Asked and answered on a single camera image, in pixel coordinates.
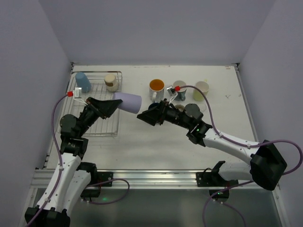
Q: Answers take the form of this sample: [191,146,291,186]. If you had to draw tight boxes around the grey blue ceramic mug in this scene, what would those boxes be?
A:
[173,80,187,101]

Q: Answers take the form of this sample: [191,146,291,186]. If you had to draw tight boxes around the lavender plastic cup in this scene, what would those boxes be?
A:
[112,92,142,114]

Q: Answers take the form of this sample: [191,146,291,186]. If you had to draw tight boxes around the beige cup with brown band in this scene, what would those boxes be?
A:
[104,73,119,92]

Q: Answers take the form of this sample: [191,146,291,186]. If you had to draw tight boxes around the white pearly round cup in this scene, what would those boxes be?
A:
[149,79,165,103]

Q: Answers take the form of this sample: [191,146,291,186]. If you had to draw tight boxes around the light blue plastic cup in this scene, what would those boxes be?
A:
[75,72,91,93]

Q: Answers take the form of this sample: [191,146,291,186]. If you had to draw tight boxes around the clear glass cup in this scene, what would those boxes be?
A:
[200,104,207,112]

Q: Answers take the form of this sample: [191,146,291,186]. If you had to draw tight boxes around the light green ceramic mug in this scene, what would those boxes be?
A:
[193,81,210,102]

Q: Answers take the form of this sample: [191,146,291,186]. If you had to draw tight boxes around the dark blue mug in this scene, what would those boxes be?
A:
[148,103,159,110]

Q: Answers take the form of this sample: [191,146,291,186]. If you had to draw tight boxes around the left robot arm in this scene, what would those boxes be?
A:
[25,97,123,227]

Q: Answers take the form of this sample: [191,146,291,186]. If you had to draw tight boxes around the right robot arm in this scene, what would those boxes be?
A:
[137,100,287,191]

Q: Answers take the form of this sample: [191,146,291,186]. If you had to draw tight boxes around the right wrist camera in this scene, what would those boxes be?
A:
[166,86,178,104]

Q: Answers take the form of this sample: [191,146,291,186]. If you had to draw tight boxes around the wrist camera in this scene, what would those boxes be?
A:
[166,86,178,104]
[73,87,86,104]

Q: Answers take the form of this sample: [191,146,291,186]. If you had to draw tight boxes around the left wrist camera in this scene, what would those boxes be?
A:
[73,87,86,104]

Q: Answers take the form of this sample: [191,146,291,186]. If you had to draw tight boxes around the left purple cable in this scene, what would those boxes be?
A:
[25,91,73,227]

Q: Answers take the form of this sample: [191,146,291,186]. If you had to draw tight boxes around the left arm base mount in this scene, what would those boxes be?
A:
[80,171,114,201]

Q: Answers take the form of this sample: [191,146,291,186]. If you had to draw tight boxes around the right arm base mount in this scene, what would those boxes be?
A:
[196,161,239,188]

